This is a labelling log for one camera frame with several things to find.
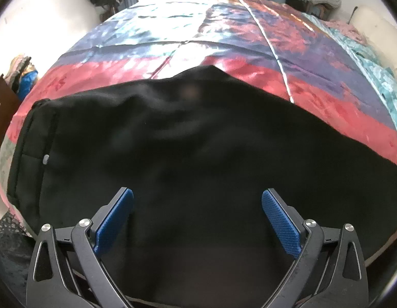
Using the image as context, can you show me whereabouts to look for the bed with colourful patchwork quilt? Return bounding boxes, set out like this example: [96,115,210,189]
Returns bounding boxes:
[0,0,397,254]

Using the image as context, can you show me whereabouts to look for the teal floral bed sheet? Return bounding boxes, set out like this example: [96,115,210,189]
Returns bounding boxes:
[303,13,397,135]

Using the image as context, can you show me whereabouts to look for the black pants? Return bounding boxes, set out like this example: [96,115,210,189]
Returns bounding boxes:
[8,65,397,308]

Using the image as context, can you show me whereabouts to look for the pile of folded clothes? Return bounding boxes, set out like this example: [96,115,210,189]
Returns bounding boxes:
[4,56,34,90]

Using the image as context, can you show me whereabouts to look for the cream pillow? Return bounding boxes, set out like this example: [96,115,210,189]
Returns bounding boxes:
[349,5,397,71]

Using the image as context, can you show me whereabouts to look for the wooden chair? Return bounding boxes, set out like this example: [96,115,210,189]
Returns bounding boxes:
[286,0,330,19]

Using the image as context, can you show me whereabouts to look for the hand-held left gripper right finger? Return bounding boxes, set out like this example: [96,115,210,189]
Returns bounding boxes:
[261,189,369,308]

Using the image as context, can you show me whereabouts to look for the brown wooden cabinet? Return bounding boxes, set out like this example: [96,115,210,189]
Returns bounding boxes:
[0,74,23,150]

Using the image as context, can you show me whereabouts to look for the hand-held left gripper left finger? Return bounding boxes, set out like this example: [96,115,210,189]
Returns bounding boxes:
[26,187,135,308]

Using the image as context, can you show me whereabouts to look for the blue plastic bag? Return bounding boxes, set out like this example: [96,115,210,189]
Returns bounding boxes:
[19,69,39,101]

